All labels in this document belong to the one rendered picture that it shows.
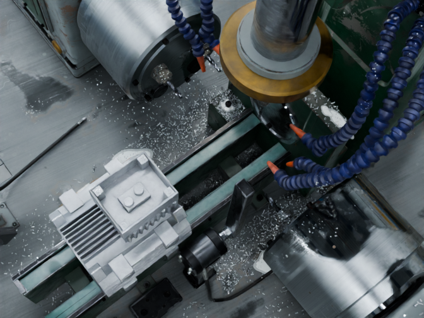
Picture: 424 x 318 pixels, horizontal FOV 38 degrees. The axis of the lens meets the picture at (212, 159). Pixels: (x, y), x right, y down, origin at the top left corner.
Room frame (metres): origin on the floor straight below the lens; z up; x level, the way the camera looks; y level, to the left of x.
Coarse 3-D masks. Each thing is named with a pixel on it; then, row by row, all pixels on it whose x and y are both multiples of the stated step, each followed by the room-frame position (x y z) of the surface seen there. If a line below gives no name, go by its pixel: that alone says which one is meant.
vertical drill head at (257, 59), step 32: (256, 0) 0.62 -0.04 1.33; (288, 0) 0.50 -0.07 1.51; (320, 0) 0.51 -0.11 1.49; (224, 32) 0.55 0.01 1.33; (256, 32) 0.52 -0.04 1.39; (288, 32) 0.50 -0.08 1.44; (320, 32) 0.57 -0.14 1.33; (224, 64) 0.50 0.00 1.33; (256, 64) 0.49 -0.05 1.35; (288, 64) 0.49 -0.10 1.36; (320, 64) 0.51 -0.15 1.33; (256, 96) 0.45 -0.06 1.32; (288, 96) 0.45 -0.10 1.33
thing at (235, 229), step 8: (240, 184) 0.33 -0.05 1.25; (248, 184) 0.33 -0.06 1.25; (240, 192) 0.32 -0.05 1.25; (248, 192) 0.32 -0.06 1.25; (232, 200) 0.33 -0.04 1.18; (240, 200) 0.32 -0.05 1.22; (248, 200) 0.31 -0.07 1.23; (232, 208) 0.32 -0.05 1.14; (240, 208) 0.31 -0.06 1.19; (248, 208) 0.32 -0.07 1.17; (232, 216) 0.32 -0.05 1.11; (240, 216) 0.31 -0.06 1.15; (232, 224) 0.32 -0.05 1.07; (240, 224) 0.32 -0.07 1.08; (232, 232) 0.31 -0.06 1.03; (240, 232) 0.32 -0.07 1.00
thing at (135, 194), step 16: (112, 176) 0.35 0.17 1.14; (128, 176) 0.37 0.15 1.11; (144, 176) 0.37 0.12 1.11; (160, 176) 0.37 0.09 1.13; (96, 192) 0.32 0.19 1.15; (112, 192) 0.33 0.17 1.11; (128, 192) 0.33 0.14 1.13; (144, 192) 0.34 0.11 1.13; (160, 192) 0.34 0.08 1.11; (176, 192) 0.34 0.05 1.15; (112, 208) 0.30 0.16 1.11; (128, 208) 0.30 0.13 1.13; (144, 208) 0.31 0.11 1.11; (160, 208) 0.31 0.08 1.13; (112, 224) 0.28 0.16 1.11; (128, 224) 0.27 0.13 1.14; (144, 224) 0.28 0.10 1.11; (128, 240) 0.26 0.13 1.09
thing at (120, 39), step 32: (96, 0) 0.72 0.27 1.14; (128, 0) 0.71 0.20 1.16; (160, 0) 0.72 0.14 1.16; (192, 0) 0.74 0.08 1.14; (96, 32) 0.67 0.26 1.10; (128, 32) 0.65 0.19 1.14; (160, 32) 0.65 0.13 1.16; (128, 64) 0.60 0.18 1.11; (160, 64) 0.63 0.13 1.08; (192, 64) 0.68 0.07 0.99; (128, 96) 0.58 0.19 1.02; (160, 96) 0.62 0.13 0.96
